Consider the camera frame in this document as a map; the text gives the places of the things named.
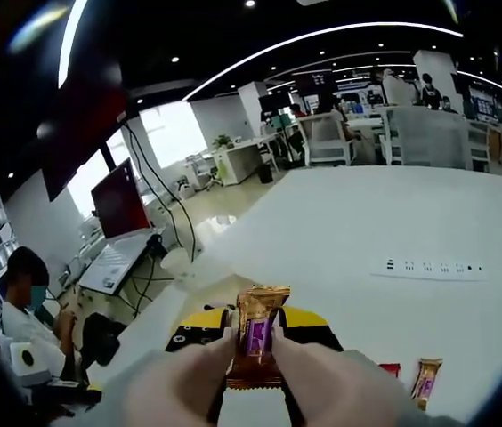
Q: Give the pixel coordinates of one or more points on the white mesh office chair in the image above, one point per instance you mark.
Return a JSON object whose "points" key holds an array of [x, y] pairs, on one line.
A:
{"points": [[324, 140]]}

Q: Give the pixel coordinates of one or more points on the red desktop monitor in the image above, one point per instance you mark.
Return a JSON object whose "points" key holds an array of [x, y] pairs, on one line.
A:
{"points": [[119, 200]]}

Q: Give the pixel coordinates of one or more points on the black waste bin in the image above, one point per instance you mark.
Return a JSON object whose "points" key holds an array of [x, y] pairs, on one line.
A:
{"points": [[265, 174]]}

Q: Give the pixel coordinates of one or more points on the thin ceiling light strip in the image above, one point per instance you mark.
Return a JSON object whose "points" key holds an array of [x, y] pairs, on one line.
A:
{"points": [[322, 30]]}

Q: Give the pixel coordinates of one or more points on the green potted plant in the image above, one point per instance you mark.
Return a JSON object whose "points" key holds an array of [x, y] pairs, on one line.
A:
{"points": [[223, 142]]}

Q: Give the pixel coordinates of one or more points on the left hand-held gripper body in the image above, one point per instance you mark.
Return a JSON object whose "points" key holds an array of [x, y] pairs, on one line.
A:
{"points": [[30, 364]]}

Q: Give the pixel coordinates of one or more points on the black office chair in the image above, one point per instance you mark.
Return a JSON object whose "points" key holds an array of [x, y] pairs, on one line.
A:
{"points": [[104, 340]]}

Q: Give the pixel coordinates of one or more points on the wide ceiling light strip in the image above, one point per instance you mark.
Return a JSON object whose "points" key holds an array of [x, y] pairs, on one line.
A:
{"points": [[70, 44]]}

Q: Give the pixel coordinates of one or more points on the white power strip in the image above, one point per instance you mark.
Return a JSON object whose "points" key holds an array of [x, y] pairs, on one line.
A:
{"points": [[429, 269]]}

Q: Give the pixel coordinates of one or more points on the large wall screen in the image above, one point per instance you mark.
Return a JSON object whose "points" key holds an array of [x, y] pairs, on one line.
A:
{"points": [[82, 147]]}

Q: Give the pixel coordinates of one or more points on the white paper cup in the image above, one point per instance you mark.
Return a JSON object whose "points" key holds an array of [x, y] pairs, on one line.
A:
{"points": [[177, 267]]}

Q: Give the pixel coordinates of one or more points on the purple gold wafer packet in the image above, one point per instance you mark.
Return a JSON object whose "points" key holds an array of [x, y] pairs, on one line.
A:
{"points": [[257, 338], [426, 382]]}

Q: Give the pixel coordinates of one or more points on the brown cardboard panel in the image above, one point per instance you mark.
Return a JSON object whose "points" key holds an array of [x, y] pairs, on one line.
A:
{"points": [[495, 146]]}

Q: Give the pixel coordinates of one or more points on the laptop with red screen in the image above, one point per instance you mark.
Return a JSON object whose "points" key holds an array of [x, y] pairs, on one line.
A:
{"points": [[113, 267]]}

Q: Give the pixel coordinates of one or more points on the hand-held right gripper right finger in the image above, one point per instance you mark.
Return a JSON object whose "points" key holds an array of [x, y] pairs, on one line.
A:
{"points": [[318, 335]]}

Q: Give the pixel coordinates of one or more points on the large grey mesh chair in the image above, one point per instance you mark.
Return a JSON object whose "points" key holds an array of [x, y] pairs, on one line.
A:
{"points": [[429, 138]]}

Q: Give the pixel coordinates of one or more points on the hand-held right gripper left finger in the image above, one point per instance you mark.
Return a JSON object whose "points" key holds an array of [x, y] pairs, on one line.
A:
{"points": [[197, 338]]}

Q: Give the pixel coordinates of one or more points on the dark red chocolate bar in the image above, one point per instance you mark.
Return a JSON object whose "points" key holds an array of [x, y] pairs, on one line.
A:
{"points": [[389, 370]]}

